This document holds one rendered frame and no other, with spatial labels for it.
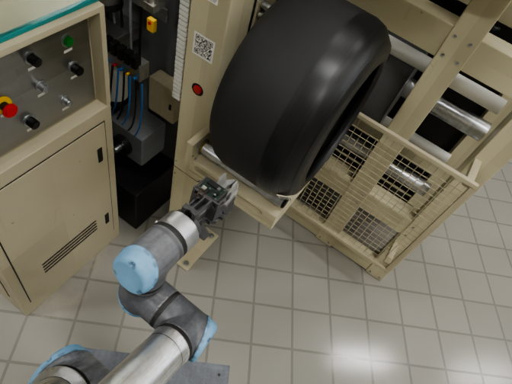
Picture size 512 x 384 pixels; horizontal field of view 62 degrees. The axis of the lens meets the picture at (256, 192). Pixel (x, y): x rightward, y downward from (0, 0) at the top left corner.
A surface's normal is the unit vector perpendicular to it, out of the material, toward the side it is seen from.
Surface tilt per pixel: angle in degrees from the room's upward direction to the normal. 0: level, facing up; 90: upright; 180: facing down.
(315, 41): 25
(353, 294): 0
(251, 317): 0
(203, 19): 90
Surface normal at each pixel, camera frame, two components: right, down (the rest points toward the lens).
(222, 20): -0.55, 0.59
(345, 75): 0.47, 0.23
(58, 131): 0.22, -0.58
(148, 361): 0.43, -0.77
